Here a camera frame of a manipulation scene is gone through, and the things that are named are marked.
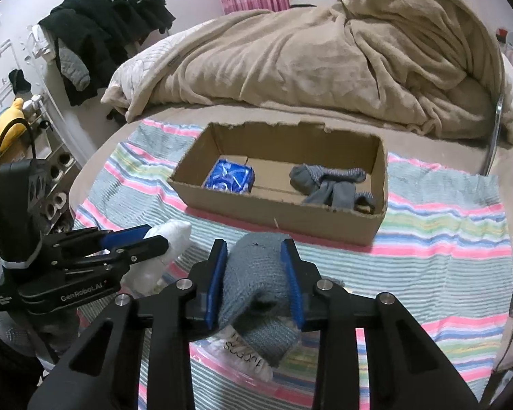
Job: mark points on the beige fleece blanket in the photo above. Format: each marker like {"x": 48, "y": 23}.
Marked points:
{"x": 429, "y": 66}

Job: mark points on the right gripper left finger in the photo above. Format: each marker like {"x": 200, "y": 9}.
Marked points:
{"x": 101, "y": 370}

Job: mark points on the white wire rack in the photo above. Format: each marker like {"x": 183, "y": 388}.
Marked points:
{"x": 44, "y": 142}

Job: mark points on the cotton swab plastic bag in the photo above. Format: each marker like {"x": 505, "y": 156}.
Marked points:
{"x": 227, "y": 353}

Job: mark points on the cardboard box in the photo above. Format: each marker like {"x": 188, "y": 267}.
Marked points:
{"x": 272, "y": 150}

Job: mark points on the black clothes pile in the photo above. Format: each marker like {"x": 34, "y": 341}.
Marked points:
{"x": 91, "y": 39}

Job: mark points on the chrome chair frame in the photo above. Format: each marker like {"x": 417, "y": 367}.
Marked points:
{"x": 493, "y": 143}

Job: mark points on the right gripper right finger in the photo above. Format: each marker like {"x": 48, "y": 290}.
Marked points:
{"x": 406, "y": 369}

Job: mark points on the blue tissue packet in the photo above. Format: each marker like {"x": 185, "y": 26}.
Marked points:
{"x": 228, "y": 176}

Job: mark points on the grey sock pair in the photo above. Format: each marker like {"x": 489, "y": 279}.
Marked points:
{"x": 336, "y": 188}

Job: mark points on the striped colourful towel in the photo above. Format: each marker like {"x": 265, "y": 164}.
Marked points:
{"x": 443, "y": 248}

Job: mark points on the grey knitted sock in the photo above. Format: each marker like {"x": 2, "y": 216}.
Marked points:
{"x": 255, "y": 297}

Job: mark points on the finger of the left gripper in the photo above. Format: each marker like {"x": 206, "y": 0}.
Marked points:
{"x": 128, "y": 250}
{"x": 126, "y": 235}

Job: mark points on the white sock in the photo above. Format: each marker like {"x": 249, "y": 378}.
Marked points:
{"x": 144, "y": 276}

